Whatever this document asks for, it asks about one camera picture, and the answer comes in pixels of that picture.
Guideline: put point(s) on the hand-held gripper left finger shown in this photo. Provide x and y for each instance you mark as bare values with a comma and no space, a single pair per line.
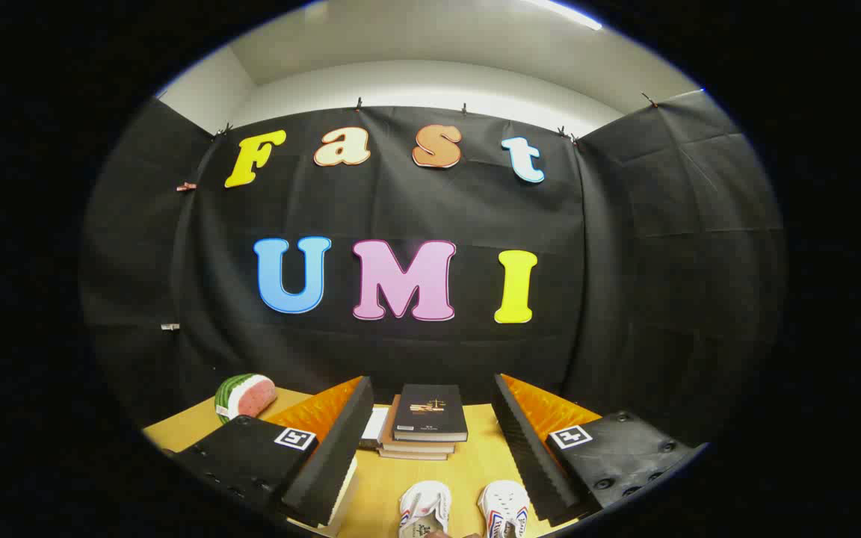
333,448

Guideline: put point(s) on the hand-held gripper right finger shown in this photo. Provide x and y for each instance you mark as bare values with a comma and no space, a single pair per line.
528,448

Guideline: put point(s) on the white shoe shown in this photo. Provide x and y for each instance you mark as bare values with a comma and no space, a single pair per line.
424,508
504,506

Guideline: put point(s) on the white book with portrait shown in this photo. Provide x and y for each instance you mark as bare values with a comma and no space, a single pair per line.
374,426

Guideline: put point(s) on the thin brown cover book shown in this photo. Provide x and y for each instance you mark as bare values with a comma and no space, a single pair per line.
412,455

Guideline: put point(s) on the thick brown cover book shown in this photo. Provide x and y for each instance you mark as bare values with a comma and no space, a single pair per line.
415,447

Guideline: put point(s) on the watermelon slice toy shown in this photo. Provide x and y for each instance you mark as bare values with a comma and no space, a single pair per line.
251,397

